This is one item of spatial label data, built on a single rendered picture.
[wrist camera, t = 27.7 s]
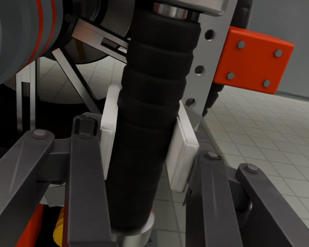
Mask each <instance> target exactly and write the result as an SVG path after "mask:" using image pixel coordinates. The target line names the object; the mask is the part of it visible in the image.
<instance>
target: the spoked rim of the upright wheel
mask: <svg viewBox="0 0 309 247"><path fill-rule="evenodd" d="M62 3H63V21H62V27H61V30H60V33H59V35H58V37H57V39H56V41H55V42H54V44H53V45H52V46H51V47H50V48H49V49H48V50H47V51H46V52H45V53H44V54H42V55H41V56H39V57H38V58H37V59H36V60H35V61H33V62H32V63H31V64H29V65H27V66H26V67H24V68H23V69H22V70H21V71H20V72H18V73H17V74H16V75H15V89H16V90H13V89H11V88H9V87H7V86H6V85H4V84H3V83H2V84H1V85H0V153H2V154H6V153H7V152H8V151H9V150H10V149H11V148H12V146H13V145H14V144H15V143H16V142H17V141H18V140H19V139H20V138H21V137H22V136H23V135H24V134H25V133H26V132H27V131H29V130H33V129H44V130H47V131H50V132H52V133H53V134H54V136H55V137H54V139H65V138H69V137H71V134H72V126H73V119H74V117H75V116H77V115H82V114H84V113H85V112H89V113H95V114H100V115H102V114H103V110H104V106H105V101H106V97H105V98H103V99H100V100H97V98H96V97H95V95H94V94H93V92H92V90H91V89H90V87H89V86H88V84H87V83H86V81H85V79H84V78H83V76H82V75H81V73H80V71H79V70H78V68H77V67H76V65H75V63H74V62H73V60H72V59H71V57H70V56H69V54H68V53H67V51H66V49H65V48H64V47H65V46H66V45H67V44H68V43H70V42H71V41H72V40H73V39H76V40H78V41H80V42H82V43H84V44H86V45H88V46H90V47H92V48H94V49H96V50H98V51H100V52H102V53H104V54H106V55H108V56H110V57H113V58H115V59H117V60H119V61H121V62H123V63H125V64H127V60H126V53H124V52H122V51H120V50H118V49H116V48H114V47H112V46H110V45H108V44H106V43H104V42H102V41H103V38H105V39H107V40H109V41H111V42H113V43H115V44H117V45H119V46H121V47H123V48H125V49H128V43H129V40H128V39H126V38H124V37H122V36H120V35H119V34H117V33H115V32H113V31H111V30H109V29H107V28H105V27H103V26H101V25H99V24H97V23H95V22H93V21H91V20H89V19H87V18H85V14H86V0H62ZM66 14H70V15H72V19H71V22H70V23H68V22H67V21H66V20H65V15H66ZM51 54H52V55H53V56H54V58H55V59H56V61H57V62H58V64H59V65H60V67H61V68H62V70H63V72H64V73H65V75H66V76H67V78H68V79H69V81H70V82H71V84H72V85H73V87H74V88H75V90H76V91H77V93H78V94H79V96H80V98H81V99H82V101H83V102H84V103H78V104H60V103H52V102H46V101H42V100H40V57H44V56H48V55H51ZM27 82H29V97H28V96H26V83H27Z"/></svg>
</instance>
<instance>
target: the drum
mask: <svg viewBox="0 0 309 247"><path fill-rule="evenodd" d="M62 21H63V3H62V0H0V85H1V84H2V83H4V82H6V81H7V80H8V79H9V78H11V77H13V76H14V75H16V74H17V73H18V72H20V71H21V70H22V69H23V68H24V67H26V66H27V65H29V64H31V63H32V62H33V61H35V60H36V59H37V58H38V57H39V56H41V55H42V54H44V53H45V52H46V51H47V50H48V49H49V48H50V47H51V46H52V45H53V44H54V42H55V41H56V39H57V37H58V35H59V33H60V30H61V27H62Z"/></svg>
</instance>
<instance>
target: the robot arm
mask: <svg viewBox="0 0 309 247"><path fill-rule="evenodd" d="M119 92H120V87H119V85H115V84H111V85H109V88H108V92H107V97H106V101H105V106H104V110H103V114H102V115H100V114H95V113H89V112H85V113H84V114H82V115H77V116H75V117H74V119H73V126H72V134H71V137H69V138H65V139H54V137H55V136H54V134H53V133H52V132H50V131H47V130H44V129H33V130H29V131H27V132H26V133H25V134H24V135H23V136H22V137H21V138H20V139H19V140H18V141H17V142H16V143H15V144H14V145H13V146H12V148H11V149H10V150H9V151H8V152H7V153H6V154H5V155H4V156H3V157H2V158H1V159H0V247H15V246H16V244H17V242H18V240H19V239H20V237H21V235H22V233H23V231H24V230H25V228H26V226H27V224H28V222H29V221H30V219H31V217H32V215H33V213H34V212H35V210H36V208H37V206H38V204H39V203H40V201H41V199H42V197H43V196H44V194H45V192H46V190H47V188H48V187H49V185H50V181H54V180H66V182H65V199H64V217H63V235H62V247H118V243H117V242H113V240H112V233H111V226H110V218H109V211H108V204H107V196H106V189H105V181H104V180H106V178H107V173H108V168H109V162H110V158H111V153H112V147H113V142H114V137H115V132H116V123H117V114H118V105H117V101H118V96H119ZM179 103H180V109H179V112H178V116H177V119H176V121H175V122H174V123H173V126H174V130H173V133H172V137H171V140H170V143H169V144H168V151H167V154H166V165H167V171H168V176H169V182H170V188H171V190H172V192H177V193H183V192H184V191H185V188H186V186H187V183H188V190H187V193H186V196H185V199H184V202H183V206H185V204H186V226H185V247H309V229H308V227H307V226H306V225H305V224H304V222H303V221H302V220H301V219H300V217H299V216H298V215H297V214H296V212H295V211H294V210H293V209H292V207H291V206H290V205H289V204H288V202H287V201H286V200H285V199H284V197H283V196H282V195H281V193H280V192H279V191H278V190H277V188H276V187H275V186H274V185H273V183H272V182H271V181H270V180H269V178H268V177H267V176H266V175H265V173H264V172H263V171H262V170H261V169H260V168H258V167H257V166H255V165H253V164H248V163H241V164H239V166H238V169H235V168H232V167H229V166H227V165H225V162H224V159H223V157H222V156H220V155H219V154H217V153H215V152H213V150H212V148H211V146H210V145H209V142H208V140H207V137H206V136H205V135H204V134H203V133H201V132H198V131H193V128H192V126H191V123H190V121H189V118H188V116H187V113H186V111H185V108H184V105H183V103H182V101H181V100H180V101H179ZM251 205H252V208H251Z"/></svg>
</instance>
